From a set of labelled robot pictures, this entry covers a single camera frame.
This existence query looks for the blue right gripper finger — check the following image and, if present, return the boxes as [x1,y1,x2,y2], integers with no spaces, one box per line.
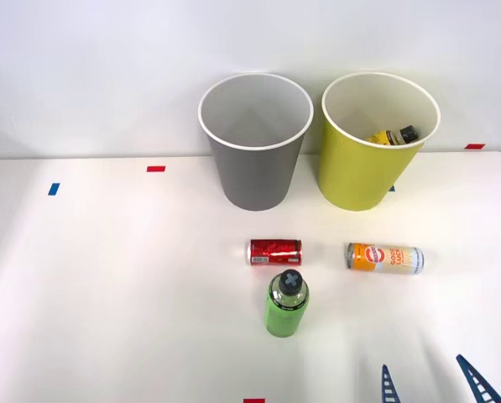
[379,364,399,403]
[456,354,501,403]

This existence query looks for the yellow plastic bottle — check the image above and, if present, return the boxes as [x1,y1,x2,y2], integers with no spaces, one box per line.
[366,124,420,146]

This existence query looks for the green plastic bottle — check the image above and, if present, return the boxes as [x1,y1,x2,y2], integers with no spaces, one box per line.
[265,269,311,338]

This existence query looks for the orange and white drink can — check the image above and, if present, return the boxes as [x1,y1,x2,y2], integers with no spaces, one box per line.
[344,242,425,275]

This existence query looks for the red drink can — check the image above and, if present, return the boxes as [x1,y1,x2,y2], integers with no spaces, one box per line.
[246,238,304,267]

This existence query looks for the yellow-green plastic waste bin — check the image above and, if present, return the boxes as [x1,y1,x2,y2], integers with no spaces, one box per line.
[316,71,441,212]

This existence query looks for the grey plastic waste bin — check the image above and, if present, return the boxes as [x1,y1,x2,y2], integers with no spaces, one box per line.
[197,72,315,212]

